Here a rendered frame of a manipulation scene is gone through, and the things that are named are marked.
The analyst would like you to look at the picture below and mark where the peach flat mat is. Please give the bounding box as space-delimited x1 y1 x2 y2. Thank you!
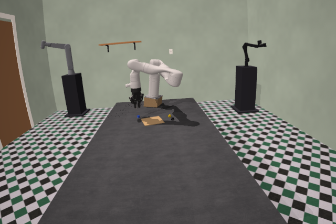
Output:
141 116 164 126

